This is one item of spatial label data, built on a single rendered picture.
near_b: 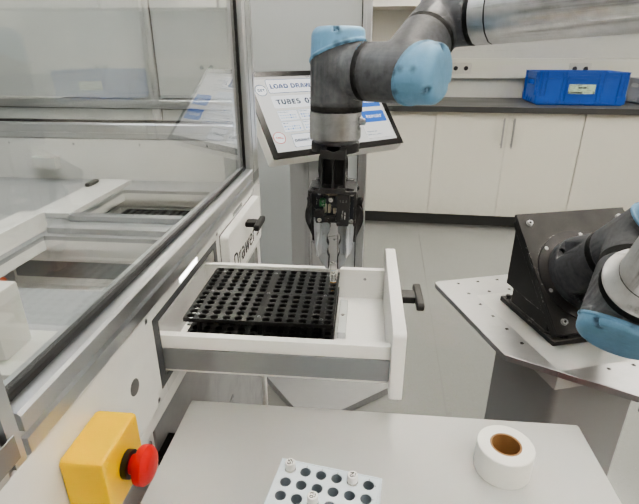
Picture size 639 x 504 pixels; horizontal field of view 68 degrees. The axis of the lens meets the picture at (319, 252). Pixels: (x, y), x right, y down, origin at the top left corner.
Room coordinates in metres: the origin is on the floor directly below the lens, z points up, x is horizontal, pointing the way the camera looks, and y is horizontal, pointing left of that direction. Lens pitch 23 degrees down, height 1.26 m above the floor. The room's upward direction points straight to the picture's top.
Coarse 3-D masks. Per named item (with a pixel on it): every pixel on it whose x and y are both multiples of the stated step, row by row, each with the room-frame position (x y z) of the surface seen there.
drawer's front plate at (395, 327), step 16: (384, 288) 0.76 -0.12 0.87; (400, 288) 0.64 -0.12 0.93; (384, 304) 0.73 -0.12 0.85; (400, 304) 0.59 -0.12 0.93; (384, 320) 0.70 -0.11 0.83; (400, 320) 0.55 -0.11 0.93; (400, 336) 0.52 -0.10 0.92; (400, 352) 0.52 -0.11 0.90; (400, 368) 0.52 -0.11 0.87; (400, 384) 0.52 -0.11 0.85
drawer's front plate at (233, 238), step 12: (252, 204) 1.07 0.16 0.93; (240, 216) 0.98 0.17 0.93; (252, 216) 1.06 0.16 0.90; (228, 228) 0.90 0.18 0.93; (240, 228) 0.95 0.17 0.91; (252, 228) 1.06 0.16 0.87; (228, 240) 0.86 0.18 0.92; (240, 240) 0.95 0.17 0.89; (252, 240) 1.05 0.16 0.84; (228, 252) 0.86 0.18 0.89
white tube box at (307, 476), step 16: (304, 464) 0.43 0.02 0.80; (288, 480) 0.41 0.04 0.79; (304, 480) 0.41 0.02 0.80; (320, 480) 0.41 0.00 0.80; (336, 480) 0.42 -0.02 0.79; (368, 480) 0.41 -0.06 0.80; (272, 496) 0.38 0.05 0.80; (288, 496) 0.38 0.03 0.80; (304, 496) 0.38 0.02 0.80; (320, 496) 0.38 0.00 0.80; (336, 496) 0.38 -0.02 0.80; (352, 496) 0.39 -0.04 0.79; (368, 496) 0.39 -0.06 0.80
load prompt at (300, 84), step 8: (264, 80) 1.59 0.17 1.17; (272, 80) 1.60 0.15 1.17; (280, 80) 1.62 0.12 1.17; (288, 80) 1.63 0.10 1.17; (296, 80) 1.65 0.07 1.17; (304, 80) 1.67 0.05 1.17; (272, 88) 1.58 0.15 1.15; (280, 88) 1.60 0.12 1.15; (288, 88) 1.61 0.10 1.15; (296, 88) 1.63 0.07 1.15; (304, 88) 1.64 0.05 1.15
